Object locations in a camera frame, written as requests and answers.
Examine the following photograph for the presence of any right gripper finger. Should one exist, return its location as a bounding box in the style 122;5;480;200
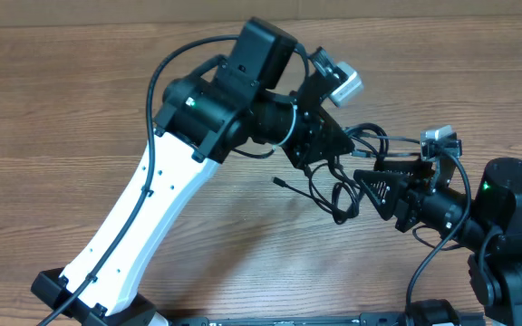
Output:
353;169;410;221
373;158;433;177

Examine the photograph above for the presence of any thin black usb cable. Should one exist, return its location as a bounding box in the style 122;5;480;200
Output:
272;133;423;226

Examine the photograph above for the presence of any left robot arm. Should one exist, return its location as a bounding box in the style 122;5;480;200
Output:
31;17;363;325

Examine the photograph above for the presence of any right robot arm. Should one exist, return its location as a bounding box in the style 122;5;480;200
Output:
353;155;522;325

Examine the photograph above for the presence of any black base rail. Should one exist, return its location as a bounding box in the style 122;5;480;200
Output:
167;300;487;326

